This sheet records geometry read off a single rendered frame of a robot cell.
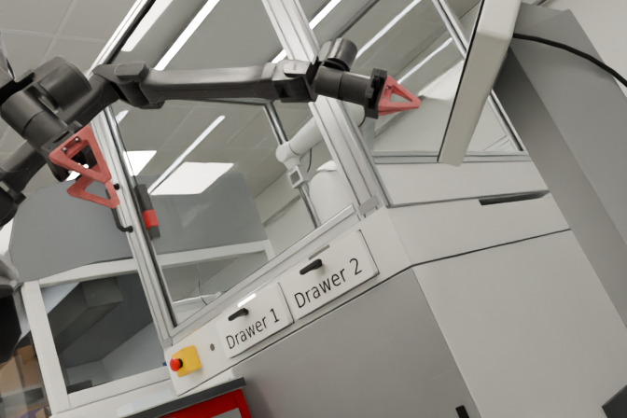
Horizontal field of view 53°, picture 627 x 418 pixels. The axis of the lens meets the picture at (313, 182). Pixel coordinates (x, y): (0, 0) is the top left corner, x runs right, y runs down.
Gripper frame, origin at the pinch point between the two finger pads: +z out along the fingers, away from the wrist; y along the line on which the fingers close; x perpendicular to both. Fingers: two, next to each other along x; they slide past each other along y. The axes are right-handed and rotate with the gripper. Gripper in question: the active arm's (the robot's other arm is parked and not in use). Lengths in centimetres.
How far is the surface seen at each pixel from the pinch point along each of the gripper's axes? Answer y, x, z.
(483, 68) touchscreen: -29.4, 5.3, 9.7
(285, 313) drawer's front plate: 49, 43, -20
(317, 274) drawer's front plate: 39, 32, -14
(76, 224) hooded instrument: 114, 32, -119
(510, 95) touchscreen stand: -10.8, -0.8, 15.9
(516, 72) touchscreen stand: -17.5, -1.6, 15.3
